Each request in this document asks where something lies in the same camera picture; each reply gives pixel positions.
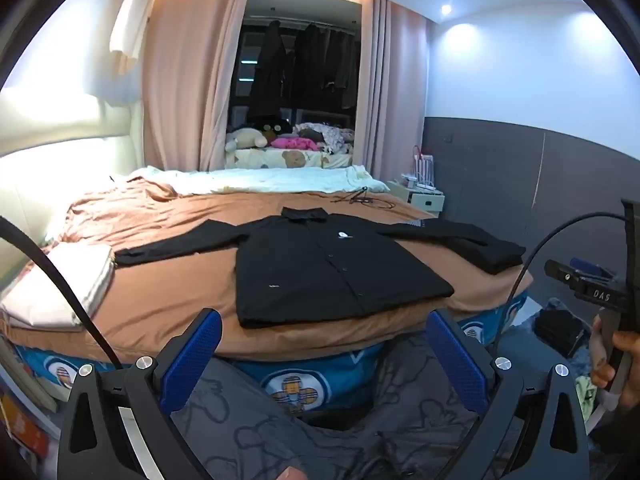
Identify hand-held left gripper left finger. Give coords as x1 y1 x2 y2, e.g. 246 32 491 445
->
56 308 223 480

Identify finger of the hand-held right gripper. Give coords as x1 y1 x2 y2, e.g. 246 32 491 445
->
544 259 584 293
570 258 617 281

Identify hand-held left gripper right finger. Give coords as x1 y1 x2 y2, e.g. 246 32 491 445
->
426 308 591 480

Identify black button shirt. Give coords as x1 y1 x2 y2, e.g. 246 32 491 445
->
114 206 493 330

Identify floral clothes pile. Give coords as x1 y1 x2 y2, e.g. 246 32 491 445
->
292 121 357 153

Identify row of dark hanging clothes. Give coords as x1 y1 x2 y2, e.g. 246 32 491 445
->
295 21 362 110

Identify person's right hand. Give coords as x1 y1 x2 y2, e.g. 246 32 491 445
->
589 316 640 391

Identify black bag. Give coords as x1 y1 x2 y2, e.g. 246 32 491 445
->
534 307 596 358

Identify brown duvet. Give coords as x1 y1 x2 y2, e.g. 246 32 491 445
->
10 180 533 361

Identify pale green cloth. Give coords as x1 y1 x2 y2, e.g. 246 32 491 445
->
575 375 601 421

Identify white nightstand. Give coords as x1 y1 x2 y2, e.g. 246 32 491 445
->
387 175 446 218

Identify folded white pillow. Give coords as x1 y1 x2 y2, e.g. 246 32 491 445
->
0 244 115 332

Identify person's legs in grey pants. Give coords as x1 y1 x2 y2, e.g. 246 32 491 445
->
165 332 506 480

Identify orange box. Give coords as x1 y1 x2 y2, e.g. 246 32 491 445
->
0 392 51 461

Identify pale green blanket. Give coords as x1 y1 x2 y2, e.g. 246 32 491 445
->
112 165 391 197

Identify white teddy bear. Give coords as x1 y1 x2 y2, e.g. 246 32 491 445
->
225 147 353 171

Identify beige plush toy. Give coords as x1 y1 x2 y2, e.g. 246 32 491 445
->
224 127 268 153

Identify pink cloth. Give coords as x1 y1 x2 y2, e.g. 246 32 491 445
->
270 135 318 152

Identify cream padded headboard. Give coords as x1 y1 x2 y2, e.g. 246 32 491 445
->
0 92 146 261

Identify pink curtain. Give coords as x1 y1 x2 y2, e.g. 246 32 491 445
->
352 0 431 183
142 0 251 173

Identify black plush toy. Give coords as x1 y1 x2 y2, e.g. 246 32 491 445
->
250 114 293 143

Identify dark hanging coat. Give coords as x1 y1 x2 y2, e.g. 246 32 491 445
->
250 19 297 121

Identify white hanging garment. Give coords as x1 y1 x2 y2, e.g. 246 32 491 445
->
109 0 161 73

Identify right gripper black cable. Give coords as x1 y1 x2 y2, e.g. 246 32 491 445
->
492 211 626 346

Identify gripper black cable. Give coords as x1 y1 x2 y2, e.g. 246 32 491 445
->
492 211 626 346
0 215 123 368

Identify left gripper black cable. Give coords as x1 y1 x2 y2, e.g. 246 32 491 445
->
0 215 123 368

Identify white wire rack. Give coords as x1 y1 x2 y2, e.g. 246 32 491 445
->
411 144 437 188

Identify thin black cable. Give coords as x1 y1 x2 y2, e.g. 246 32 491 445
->
330 186 396 209

